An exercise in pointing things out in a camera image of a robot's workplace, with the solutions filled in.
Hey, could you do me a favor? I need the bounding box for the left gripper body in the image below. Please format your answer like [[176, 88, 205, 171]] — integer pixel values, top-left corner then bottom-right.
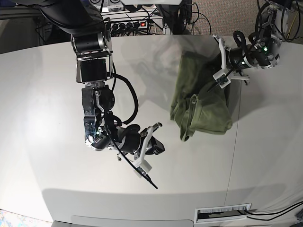
[[227, 47, 251, 70]]

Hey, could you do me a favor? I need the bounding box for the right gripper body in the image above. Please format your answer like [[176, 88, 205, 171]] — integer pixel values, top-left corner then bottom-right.
[[116, 124, 148, 155]]

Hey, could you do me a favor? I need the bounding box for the green T-shirt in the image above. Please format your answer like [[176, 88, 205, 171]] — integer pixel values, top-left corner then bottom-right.
[[169, 52, 233, 142]]

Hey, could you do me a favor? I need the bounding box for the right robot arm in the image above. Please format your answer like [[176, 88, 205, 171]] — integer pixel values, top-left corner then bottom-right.
[[17, 0, 165, 157]]

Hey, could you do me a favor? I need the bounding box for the black power strip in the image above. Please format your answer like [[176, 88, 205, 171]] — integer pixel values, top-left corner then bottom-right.
[[108, 21, 151, 37]]

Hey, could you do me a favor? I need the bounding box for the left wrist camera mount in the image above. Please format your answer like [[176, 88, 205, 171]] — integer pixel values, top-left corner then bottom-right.
[[208, 35, 250, 92]]

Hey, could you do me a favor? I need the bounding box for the yellow cable on floor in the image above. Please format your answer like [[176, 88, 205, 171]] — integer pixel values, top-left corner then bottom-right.
[[285, 9, 303, 43]]

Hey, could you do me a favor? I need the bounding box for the grey metal table frame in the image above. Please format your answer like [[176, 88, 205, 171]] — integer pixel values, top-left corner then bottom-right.
[[157, 4, 176, 35]]

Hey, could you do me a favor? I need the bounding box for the table cable grommet slot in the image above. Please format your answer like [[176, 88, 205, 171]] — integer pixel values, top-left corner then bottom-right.
[[194, 203, 252, 224]]

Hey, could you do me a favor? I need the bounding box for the black cable at grommet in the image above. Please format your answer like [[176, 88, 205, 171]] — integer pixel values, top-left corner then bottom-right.
[[245, 201, 303, 221]]

